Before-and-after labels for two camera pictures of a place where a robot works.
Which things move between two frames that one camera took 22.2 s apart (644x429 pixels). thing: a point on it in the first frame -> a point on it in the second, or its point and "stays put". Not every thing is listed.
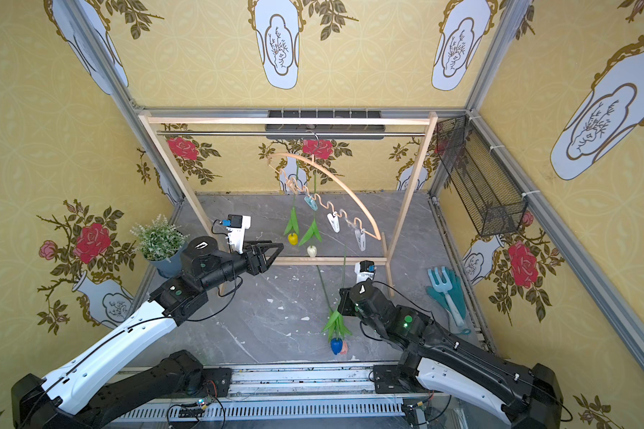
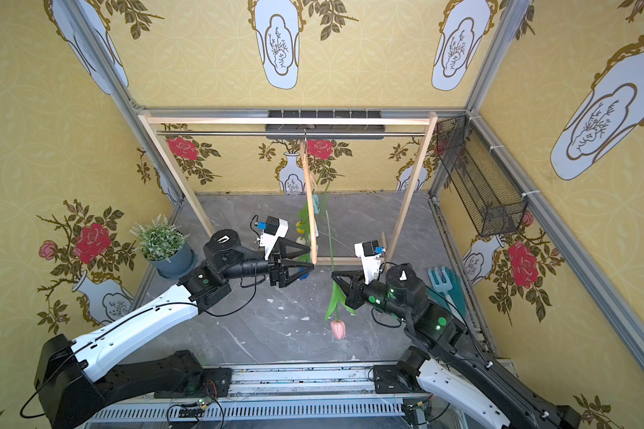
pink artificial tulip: (344, 349) -> (336, 298)
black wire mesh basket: (490, 194) stays put
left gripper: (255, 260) -> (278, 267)
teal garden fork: (444, 286) stays put
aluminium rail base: (299, 397) stays put
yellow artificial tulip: (292, 228) -> (303, 225)
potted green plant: (162, 243) stays put
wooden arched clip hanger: (313, 199) -> (309, 200)
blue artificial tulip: (335, 329) -> (304, 272)
